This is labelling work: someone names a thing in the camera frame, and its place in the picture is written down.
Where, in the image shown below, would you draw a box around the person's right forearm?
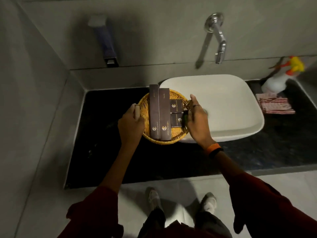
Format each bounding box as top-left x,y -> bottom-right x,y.
212,151 -> 248,182

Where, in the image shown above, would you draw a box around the black trousers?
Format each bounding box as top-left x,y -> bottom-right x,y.
137,208 -> 233,238

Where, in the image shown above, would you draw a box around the person's right grey shoe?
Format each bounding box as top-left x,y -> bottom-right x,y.
199,192 -> 218,215

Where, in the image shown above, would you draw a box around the orange wristband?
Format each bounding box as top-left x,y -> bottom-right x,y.
204,143 -> 222,156

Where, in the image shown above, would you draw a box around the long brown box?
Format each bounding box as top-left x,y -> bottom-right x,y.
158,88 -> 172,141
149,84 -> 161,140

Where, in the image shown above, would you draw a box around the red long-sleeved shirt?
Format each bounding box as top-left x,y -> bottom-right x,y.
58,171 -> 317,238

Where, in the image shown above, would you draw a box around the white spray bottle yellow trigger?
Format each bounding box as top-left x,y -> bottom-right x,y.
261,56 -> 305,95

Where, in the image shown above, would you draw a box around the person's right hand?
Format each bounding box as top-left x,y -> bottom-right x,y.
187,94 -> 216,150

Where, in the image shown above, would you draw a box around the white sink basin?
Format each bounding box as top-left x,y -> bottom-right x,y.
159,74 -> 265,143

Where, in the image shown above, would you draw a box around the person's left hand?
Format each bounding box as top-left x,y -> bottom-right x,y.
118,103 -> 145,148

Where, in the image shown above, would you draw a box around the round wicker basket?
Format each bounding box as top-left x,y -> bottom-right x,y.
138,89 -> 192,145

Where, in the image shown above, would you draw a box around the red striped folded cloth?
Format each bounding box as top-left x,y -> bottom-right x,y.
256,93 -> 296,115

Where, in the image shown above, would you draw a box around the person's grey shoe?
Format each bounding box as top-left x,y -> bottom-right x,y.
199,192 -> 218,215
148,187 -> 162,211

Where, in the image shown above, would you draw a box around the person's left forearm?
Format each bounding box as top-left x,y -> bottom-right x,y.
99,143 -> 139,194

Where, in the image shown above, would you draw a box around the small brown box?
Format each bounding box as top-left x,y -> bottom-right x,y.
170,99 -> 184,113
170,113 -> 184,128

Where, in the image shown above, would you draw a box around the chrome wall faucet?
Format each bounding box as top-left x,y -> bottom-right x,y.
204,13 -> 227,64

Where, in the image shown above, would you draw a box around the wall soap dispenser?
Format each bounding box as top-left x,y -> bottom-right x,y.
88,15 -> 119,68

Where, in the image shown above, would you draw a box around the person's left grey shoe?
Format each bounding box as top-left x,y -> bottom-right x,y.
148,187 -> 162,211

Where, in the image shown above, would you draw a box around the black wristband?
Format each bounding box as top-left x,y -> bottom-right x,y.
209,148 -> 224,159

